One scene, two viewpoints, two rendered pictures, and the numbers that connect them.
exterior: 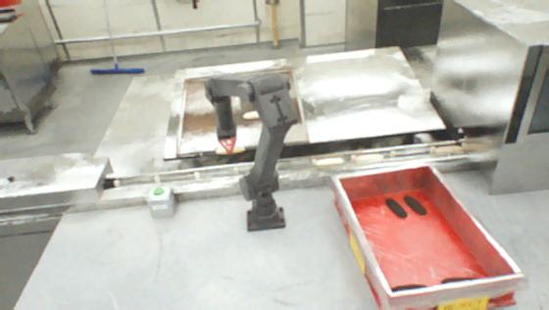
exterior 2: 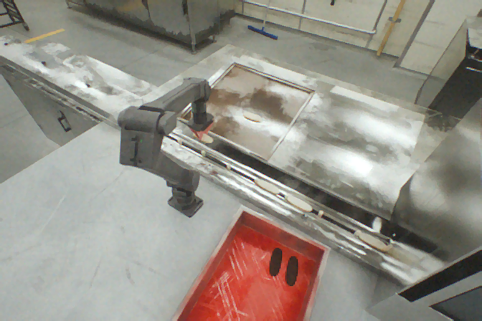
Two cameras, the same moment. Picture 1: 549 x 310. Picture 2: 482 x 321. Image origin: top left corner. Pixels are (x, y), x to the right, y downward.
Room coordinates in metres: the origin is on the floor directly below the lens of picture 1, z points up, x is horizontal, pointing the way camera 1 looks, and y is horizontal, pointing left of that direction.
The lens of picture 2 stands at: (0.64, -0.41, 1.69)
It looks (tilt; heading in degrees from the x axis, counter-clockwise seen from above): 49 degrees down; 30
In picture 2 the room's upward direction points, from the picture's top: 4 degrees clockwise
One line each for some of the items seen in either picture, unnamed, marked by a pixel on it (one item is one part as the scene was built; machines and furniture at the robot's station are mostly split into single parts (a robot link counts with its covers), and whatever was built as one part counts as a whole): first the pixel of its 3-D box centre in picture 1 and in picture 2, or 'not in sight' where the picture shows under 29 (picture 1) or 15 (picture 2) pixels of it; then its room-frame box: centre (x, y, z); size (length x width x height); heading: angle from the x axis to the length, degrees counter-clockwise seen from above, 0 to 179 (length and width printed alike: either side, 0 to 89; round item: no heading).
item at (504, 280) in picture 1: (411, 231); (252, 296); (0.85, -0.36, 0.88); 0.49 x 0.34 x 0.10; 5
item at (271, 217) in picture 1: (265, 211); (184, 197); (1.00, 0.04, 0.86); 0.12 x 0.09 x 0.08; 91
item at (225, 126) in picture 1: (225, 121); (199, 115); (1.25, 0.14, 1.06); 0.10 x 0.07 x 0.07; 1
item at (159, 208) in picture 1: (163, 205); not in sight; (1.10, 0.38, 0.84); 0.08 x 0.08 x 0.11; 1
